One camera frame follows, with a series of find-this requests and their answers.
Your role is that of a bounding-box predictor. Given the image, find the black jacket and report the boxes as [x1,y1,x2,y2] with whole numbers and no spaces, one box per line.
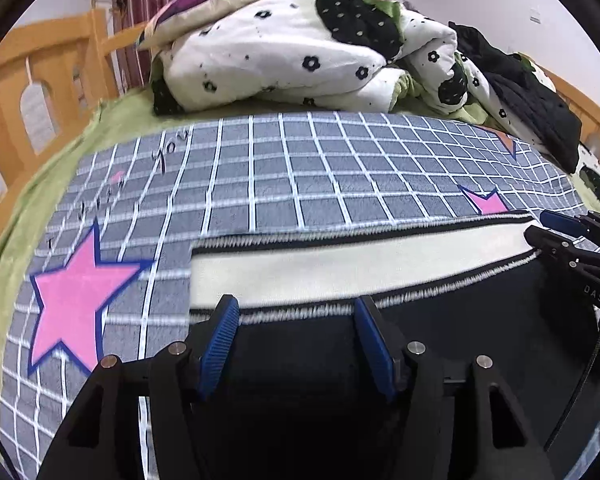
[447,21,584,174]

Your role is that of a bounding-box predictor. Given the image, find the white floral quilt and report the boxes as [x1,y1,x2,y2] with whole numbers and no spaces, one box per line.
[149,0,600,206]

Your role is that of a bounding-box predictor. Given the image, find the black pants with cream stripe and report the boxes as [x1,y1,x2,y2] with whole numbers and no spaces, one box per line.
[187,212,600,480]

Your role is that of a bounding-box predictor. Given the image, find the purple patterned pillow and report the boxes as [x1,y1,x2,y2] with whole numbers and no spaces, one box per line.
[136,0,316,52]

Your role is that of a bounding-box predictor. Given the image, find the grey grid blanket with stars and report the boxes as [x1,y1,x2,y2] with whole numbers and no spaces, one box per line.
[0,111,588,480]

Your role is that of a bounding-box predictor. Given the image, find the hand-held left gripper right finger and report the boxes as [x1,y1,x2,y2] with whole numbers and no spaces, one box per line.
[354,295,566,480]

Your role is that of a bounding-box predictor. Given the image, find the black cable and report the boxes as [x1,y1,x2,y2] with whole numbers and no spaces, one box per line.
[544,305,600,452]

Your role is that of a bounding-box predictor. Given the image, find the wooden bed frame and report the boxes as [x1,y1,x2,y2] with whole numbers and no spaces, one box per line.
[0,7,600,267]

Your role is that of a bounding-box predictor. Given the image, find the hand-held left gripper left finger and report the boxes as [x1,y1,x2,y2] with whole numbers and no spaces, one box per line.
[37,294,241,480]

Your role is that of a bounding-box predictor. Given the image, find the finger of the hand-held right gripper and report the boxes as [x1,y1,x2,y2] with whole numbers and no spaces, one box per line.
[523,224,600,282]
[539,209,592,237]

